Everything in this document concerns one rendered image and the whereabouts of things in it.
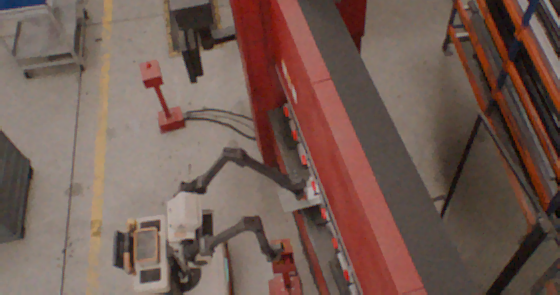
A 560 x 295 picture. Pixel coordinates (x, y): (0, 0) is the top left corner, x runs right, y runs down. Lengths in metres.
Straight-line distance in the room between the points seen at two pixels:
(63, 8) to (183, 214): 3.61
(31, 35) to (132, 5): 1.16
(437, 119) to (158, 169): 2.62
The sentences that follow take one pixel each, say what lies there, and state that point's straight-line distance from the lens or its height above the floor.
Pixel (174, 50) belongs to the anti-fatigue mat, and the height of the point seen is 0.02.
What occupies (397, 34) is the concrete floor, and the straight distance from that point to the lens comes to 6.10.
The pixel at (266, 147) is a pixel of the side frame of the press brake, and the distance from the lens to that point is 4.80.
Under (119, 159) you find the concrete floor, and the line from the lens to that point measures 5.49.
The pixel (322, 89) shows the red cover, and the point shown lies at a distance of 2.67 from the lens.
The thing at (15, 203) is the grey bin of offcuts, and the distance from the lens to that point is 5.34.
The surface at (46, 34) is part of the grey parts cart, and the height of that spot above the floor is 0.33.
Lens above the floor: 4.41
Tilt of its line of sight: 57 degrees down
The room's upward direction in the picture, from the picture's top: 8 degrees counter-clockwise
